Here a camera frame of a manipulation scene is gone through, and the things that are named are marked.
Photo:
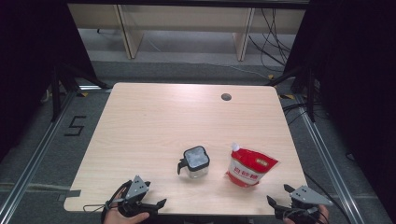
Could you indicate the glass jar with black lid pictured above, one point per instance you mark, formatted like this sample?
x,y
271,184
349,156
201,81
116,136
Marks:
x,y
196,158

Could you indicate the beige wooden furniture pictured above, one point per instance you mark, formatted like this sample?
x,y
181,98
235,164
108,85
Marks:
x,y
186,17

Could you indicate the red and white spout pouch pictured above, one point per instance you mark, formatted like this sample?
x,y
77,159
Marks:
x,y
249,168

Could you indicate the person's right hand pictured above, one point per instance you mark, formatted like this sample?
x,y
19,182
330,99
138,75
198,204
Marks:
x,y
324,214

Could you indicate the black curtain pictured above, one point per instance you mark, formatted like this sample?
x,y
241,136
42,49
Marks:
x,y
28,62
358,77

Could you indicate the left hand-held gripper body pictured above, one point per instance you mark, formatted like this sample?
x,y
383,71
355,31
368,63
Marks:
x,y
137,188

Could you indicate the person's left hand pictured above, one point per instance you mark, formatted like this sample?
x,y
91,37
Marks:
x,y
121,219

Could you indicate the aluminium floor rail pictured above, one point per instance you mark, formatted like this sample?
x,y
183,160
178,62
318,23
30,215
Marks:
x,y
330,168
34,158

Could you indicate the yellow floor tape piece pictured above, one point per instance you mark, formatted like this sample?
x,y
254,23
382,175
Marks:
x,y
287,96
271,76
83,94

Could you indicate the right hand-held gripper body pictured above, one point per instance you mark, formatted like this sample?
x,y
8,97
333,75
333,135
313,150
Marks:
x,y
306,196

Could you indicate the black metal stand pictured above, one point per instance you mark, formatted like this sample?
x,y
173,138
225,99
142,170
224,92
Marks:
x,y
310,93
56,93

